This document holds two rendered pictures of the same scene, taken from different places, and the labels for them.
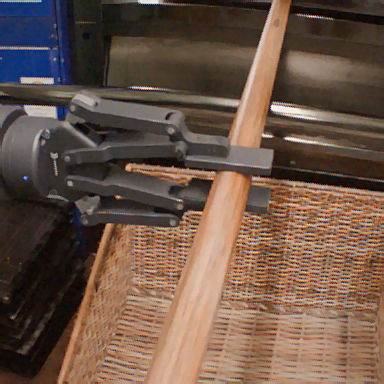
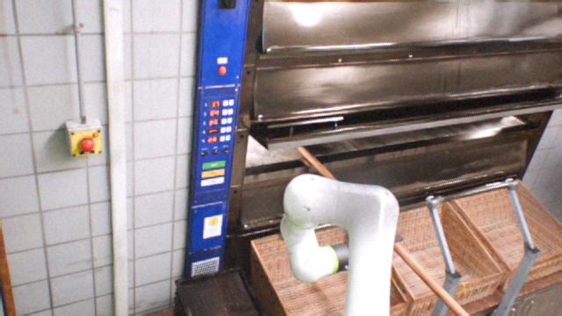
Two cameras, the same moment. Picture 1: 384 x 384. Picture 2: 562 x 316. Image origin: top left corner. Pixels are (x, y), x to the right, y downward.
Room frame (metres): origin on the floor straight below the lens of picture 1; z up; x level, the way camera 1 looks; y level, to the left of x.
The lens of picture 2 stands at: (-0.32, 1.30, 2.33)
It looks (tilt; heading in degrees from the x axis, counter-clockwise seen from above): 31 degrees down; 316
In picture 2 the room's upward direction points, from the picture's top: 9 degrees clockwise
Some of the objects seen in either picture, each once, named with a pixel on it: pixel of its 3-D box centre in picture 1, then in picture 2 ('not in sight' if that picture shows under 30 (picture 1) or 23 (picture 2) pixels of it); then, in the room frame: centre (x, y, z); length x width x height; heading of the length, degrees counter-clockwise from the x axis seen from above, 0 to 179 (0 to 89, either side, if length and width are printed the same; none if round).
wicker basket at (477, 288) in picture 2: not in sight; (427, 254); (0.59, -0.67, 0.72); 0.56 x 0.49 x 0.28; 77
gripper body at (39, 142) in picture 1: (59, 158); not in sight; (0.46, 0.12, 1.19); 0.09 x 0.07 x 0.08; 78
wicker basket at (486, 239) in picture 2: not in sight; (510, 231); (0.46, -1.25, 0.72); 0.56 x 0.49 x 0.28; 79
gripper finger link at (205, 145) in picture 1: (198, 135); not in sight; (0.43, 0.00, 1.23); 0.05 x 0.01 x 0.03; 78
